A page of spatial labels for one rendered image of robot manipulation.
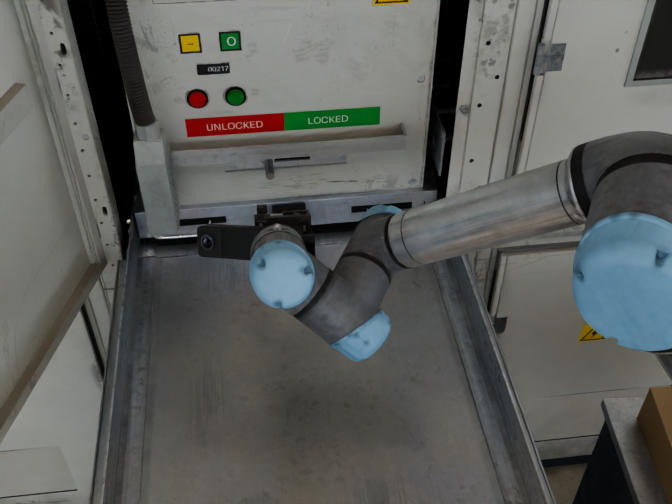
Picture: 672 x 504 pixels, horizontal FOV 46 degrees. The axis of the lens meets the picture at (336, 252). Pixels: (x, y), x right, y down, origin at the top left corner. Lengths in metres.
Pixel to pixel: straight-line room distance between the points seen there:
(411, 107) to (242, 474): 0.64
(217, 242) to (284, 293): 0.23
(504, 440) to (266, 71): 0.66
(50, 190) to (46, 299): 0.18
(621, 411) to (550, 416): 0.61
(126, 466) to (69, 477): 0.81
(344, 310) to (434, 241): 0.14
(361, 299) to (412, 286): 0.39
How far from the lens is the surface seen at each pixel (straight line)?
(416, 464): 1.15
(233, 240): 1.11
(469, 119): 1.33
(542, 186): 0.90
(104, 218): 1.40
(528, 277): 1.58
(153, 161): 1.24
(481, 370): 1.26
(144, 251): 1.46
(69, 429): 1.82
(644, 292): 0.74
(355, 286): 0.99
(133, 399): 1.24
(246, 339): 1.29
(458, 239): 0.96
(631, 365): 1.91
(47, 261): 1.34
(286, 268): 0.92
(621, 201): 0.77
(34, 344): 1.35
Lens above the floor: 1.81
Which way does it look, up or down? 43 degrees down
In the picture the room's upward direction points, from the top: straight up
